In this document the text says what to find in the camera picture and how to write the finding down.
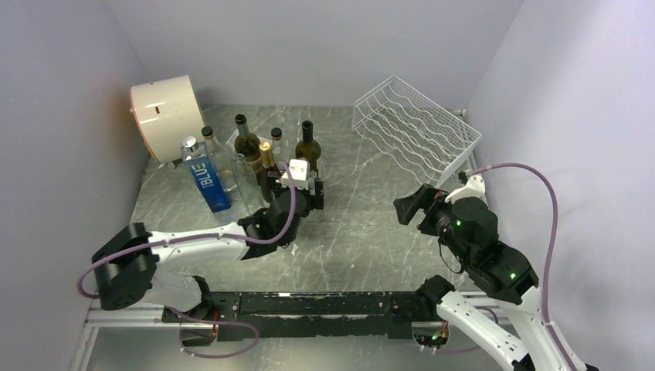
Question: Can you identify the clear blue label bottle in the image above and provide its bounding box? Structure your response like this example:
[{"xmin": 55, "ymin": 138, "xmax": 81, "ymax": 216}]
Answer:
[{"xmin": 181, "ymin": 136, "xmax": 232, "ymax": 213}]

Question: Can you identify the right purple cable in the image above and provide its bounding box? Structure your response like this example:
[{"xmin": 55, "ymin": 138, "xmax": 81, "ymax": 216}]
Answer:
[{"xmin": 468, "ymin": 162, "xmax": 585, "ymax": 371}]

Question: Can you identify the dark primitivo wine bottle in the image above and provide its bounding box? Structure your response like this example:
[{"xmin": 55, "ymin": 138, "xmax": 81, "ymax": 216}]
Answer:
[{"xmin": 234, "ymin": 114, "xmax": 263, "ymax": 185}]

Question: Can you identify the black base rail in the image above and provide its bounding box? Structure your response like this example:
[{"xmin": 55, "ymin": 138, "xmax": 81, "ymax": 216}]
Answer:
[{"xmin": 162, "ymin": 291, "xmax": 441, "ymax": 341}]

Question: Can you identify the clear bottle black cap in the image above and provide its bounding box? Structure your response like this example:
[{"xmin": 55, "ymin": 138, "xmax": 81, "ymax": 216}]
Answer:
[{"xmin": 270, "ymin": 127, "xmax": 289, "ymax": 164}]

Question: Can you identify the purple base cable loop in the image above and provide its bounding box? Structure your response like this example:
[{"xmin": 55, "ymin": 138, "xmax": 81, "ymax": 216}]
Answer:
[{"xmin": 168, "ymin": 307, "xmax": 261, "ymax": 359}]

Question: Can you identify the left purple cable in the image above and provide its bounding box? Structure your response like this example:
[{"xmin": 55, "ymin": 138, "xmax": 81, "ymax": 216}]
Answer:
[{"xmin": 76, "ymin": 166, "xmax": 299, "ymax": 301}]

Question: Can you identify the small clear glass bottle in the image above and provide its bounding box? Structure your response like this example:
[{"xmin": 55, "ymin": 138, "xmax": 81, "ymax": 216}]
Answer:
[{"xmin": 233, "ymin": 153, "xmax": 264, "ymax": 215}]

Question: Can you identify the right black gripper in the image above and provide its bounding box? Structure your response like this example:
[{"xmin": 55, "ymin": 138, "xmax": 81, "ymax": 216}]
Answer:
[{"xmin": 393, "ymin": 182, "xmax": 471, "ymax": 265}]

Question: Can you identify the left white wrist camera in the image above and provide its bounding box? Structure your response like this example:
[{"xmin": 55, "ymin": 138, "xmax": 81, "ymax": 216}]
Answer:
[{"xmin": 278, "ymin": 159, "xmax": 309, "ymax": 190}]

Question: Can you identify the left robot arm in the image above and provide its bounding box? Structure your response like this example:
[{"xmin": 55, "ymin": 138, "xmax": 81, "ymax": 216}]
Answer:
[{"xmin": 92, "ymin": 179, "xmax": 324, "ymax": 322}]

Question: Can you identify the slim amber gold-capped bottle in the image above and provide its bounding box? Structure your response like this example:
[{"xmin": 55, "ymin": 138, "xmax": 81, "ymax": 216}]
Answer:
[{"xmin": 259, "ymin": 141, "xmax": 280, "ymax": 203}]

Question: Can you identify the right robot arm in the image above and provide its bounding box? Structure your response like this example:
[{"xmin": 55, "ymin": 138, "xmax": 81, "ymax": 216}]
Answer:
[{"xmin": 393, "ymin": 185, "xmax": 594, "ymax": 370}]

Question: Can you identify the cream cylindrical appliance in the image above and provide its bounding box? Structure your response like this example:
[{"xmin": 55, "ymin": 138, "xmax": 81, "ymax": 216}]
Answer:
[{"xmin": 129, "ymin": 75, "xmax": 205, "ymax": 165}]

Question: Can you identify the dark green wine bottle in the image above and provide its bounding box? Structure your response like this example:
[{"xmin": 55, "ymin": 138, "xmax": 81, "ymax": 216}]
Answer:
[{"xmin": 294, "ymin": 121, "xmax": 321, "ymax": 175}]

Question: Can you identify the white wire wine rack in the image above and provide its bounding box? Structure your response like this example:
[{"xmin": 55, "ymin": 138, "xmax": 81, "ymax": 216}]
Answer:
[{"xmin": 351, "ymin": 75, "xmax": 482, "ymax": 186}]

